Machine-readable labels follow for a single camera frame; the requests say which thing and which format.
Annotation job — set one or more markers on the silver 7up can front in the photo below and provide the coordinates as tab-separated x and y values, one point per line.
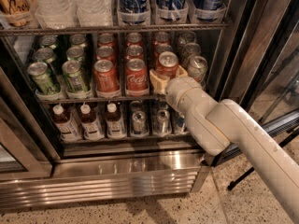
197	68

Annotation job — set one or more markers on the silver can back right column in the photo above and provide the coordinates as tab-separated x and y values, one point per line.
186	37

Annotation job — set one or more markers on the tea bottle left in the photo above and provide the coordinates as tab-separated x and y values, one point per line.
66	124

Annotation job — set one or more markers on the green can middle far-left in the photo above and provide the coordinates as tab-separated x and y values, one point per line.
46	55

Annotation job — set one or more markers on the right clear water bottle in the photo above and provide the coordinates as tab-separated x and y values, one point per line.
93	13

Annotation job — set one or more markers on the green can column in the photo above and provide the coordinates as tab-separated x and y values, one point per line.
75	77
76	53
78	40

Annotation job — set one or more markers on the bottom wire shelf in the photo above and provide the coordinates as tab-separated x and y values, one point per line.
127	138

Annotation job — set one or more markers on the glass fridge door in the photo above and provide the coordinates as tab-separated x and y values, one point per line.
255	62

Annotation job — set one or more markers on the blue Pepsi can right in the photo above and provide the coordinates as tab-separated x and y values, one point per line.
209	10

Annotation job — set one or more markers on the green can back far-left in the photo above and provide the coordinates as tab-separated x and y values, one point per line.
49	41

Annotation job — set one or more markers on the blue pepsi can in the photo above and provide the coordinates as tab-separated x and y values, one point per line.
209	10
133	12
168	9

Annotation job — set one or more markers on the middle wire shelf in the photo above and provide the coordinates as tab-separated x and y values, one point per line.
99	99

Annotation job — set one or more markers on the tea bottle right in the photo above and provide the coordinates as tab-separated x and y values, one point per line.
115	123

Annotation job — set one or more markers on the silver can middle right column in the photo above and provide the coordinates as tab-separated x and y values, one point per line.
189	50

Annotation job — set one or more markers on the silver can bottom middle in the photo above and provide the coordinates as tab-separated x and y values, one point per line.
162	121

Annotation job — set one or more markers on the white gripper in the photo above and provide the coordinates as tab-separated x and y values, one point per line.
175	89

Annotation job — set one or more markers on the blue Pepsi can middle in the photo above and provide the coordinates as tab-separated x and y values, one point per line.
168	9

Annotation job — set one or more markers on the silver can bottom left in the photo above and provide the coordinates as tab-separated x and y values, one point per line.
139	122

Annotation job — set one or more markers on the wire shelf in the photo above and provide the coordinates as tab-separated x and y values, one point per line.
113	29
99	99
127	138

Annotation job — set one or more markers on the green can front far-left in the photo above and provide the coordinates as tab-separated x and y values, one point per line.
44	78

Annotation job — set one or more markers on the left clear water bottle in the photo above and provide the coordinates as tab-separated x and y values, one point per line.
56	14

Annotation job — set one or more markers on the yellow LaCroix can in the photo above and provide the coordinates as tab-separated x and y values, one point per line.
16	13

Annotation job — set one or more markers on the blue Pepsi can left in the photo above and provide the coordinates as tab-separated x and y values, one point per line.
133	12

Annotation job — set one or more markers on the green can far-left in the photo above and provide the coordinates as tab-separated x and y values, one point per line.
44	78
49	41
46	55

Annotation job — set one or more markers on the tea bottle middle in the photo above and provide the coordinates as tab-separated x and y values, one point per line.
90	123

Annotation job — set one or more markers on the tea bottle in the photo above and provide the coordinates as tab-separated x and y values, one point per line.
115	123
90	123
66	124

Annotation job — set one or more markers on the red coke can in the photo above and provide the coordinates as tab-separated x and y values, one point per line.
162	48
167	64
106	76
134	51
106	39
105	53
160	38
136	75
134	39

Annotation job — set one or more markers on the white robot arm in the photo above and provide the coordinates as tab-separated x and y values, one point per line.
216	125

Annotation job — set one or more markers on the black tripod leg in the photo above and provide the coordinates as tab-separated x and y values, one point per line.
283	143

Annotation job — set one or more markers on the silver can column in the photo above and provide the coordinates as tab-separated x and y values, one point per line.
186	37
189	50

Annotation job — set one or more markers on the clear water bottle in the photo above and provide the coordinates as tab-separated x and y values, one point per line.
56	14
93	13

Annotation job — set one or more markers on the blue silver can bottom right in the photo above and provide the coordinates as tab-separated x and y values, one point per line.
180	125

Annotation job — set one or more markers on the top wire shelf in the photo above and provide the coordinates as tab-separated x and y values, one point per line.
113	29

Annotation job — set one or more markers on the stainless steel fridge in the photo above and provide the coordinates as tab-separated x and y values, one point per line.
38	170

